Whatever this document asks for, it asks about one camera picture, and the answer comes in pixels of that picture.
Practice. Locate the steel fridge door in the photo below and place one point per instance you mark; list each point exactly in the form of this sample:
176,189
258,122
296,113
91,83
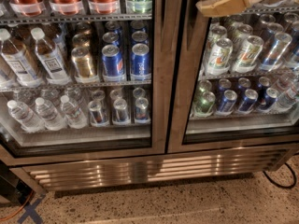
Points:
189,133
123,29

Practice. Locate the steel fridge base grille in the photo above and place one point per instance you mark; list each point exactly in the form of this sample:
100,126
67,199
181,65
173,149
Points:
140,170

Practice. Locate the white 7Up can right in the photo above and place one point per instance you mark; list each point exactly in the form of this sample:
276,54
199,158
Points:
245,58

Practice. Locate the white 7up can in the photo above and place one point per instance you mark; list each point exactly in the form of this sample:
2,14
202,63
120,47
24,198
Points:
245,58
217,63

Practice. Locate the silver blue can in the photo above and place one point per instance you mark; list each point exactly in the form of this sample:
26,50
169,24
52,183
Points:
274,49

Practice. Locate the white 7Up can left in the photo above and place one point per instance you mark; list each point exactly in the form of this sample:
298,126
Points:
217,63

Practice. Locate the front blue Pepsi can right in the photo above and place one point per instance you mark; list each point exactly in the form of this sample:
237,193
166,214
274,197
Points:
140,62

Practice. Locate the blue pepsi can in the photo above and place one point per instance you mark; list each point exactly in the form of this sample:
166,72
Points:
140,62
113,64

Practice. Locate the blue can bottom right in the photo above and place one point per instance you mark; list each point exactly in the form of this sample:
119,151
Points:
248,100

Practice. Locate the blue can bottom left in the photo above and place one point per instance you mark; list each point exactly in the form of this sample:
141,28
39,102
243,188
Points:
227,102

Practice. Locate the green can bottom shelf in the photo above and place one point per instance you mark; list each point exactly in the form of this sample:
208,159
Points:
204,104

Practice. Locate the front blue Pepsi can left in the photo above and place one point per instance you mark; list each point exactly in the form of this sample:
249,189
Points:
113,64

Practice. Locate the small silver can right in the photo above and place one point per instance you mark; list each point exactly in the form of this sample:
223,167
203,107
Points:
142,114

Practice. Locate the small silver can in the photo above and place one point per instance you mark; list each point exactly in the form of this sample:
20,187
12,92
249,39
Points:
98,114
121,112
142,114

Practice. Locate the front gold can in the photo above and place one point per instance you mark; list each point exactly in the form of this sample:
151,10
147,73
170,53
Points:
86,71

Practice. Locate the small silver can middle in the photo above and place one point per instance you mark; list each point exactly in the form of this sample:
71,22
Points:
121,112

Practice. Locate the small silver can left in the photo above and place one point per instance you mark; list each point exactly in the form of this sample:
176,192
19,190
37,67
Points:
98,114

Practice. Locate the tea bottle white cap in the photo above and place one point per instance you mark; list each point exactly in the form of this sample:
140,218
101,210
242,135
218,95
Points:
50,57

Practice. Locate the water bottle right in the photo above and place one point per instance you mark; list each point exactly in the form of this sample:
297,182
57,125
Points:
73,112

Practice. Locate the water bottle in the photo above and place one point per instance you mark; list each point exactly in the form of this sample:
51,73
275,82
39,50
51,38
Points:
27,118
53,119
73,112

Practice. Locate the water bottle middle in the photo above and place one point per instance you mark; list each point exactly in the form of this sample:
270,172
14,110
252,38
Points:
53,119

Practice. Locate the tea bottle far left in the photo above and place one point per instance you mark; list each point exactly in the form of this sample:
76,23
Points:
18,58

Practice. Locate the water bottle left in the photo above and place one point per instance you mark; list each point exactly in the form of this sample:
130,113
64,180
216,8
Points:
27,118

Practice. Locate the blue tape cross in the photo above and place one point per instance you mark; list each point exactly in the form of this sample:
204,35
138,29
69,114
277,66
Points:
30,211

